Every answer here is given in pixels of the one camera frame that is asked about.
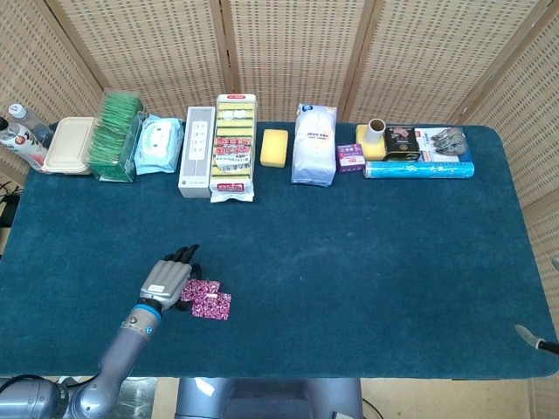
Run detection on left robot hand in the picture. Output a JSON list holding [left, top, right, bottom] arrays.
[[138, 244, 206, 313]]

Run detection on pink white patterned rectangular block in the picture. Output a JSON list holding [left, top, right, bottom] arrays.
[[190, 292, 232, 322], [181, 278, 222, 303]]

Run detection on grey metal floor plate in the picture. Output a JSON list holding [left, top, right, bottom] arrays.
[[117, 377, 158, 419]]

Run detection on long white power strip box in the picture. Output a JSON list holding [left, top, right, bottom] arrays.
[[177, 106, 217, 200]]

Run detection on light blue wet wipes pack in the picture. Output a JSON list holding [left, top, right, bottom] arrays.
[[133, 113, 185, 176]]

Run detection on yellow sponge multipack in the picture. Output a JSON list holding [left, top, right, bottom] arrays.
[[208, 93, 259, 204]]

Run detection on clear box green tea bags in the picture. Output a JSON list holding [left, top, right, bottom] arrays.
[[86, 89, 146, 183]]

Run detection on grey robot torso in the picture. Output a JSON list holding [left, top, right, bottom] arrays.
[[174, 377, 364, 419]]

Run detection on beige lidded lunch box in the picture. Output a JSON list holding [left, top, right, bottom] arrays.
[[41, 116, 98, 176]]

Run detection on yellow sponge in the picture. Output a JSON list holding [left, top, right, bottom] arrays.
[[259, 127, 290, 168], [354, 123, 388, 161]]

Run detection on blue carpet table cover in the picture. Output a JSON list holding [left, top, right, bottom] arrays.
[[0, 120, 559, 380]]

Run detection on white paper bag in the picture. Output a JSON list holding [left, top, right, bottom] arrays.
[[290, 102, 340, 188]]

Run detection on bottles at left edge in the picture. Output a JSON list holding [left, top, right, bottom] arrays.
[[0, 116, 49, 171]]

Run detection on clear bottle white cap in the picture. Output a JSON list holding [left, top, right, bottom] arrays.
[[8, 103, 54, 149]]

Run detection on small purple box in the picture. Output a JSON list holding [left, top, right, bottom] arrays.
[[335, 142, 367, 175]]

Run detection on white roll cardboard core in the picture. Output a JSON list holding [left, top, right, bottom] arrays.
[[367, 118, 387, 145]]

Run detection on woven bamboo folding screen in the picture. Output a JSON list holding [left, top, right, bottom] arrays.
[[0, 0, 559, 419]]

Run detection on dark rectangular tin can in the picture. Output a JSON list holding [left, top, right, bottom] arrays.
[[382, 125, 423, 163]]

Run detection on blue cling film roll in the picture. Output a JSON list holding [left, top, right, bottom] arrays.
[[362, 159, 476, 180]]

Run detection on packaged metal clips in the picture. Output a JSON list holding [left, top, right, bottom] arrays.
[[413, 126, 473, 163]]

